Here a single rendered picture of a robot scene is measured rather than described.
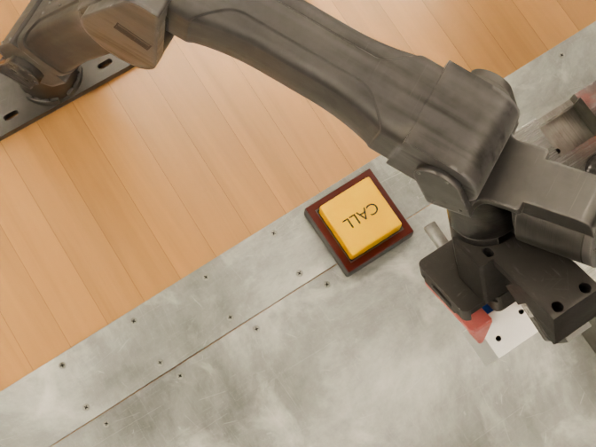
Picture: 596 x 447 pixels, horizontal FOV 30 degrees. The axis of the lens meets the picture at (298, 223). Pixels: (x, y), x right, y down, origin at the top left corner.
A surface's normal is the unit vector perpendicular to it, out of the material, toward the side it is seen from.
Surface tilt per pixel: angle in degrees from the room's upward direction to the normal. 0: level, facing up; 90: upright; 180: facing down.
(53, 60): 81
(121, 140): 0
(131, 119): 0
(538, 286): 27
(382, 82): 7
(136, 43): 90
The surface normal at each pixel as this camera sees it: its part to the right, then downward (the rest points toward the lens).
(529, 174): -0.33, -0.44
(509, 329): 0.05, -0.25
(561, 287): -0.22, -0.61
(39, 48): -0.40, 0.80
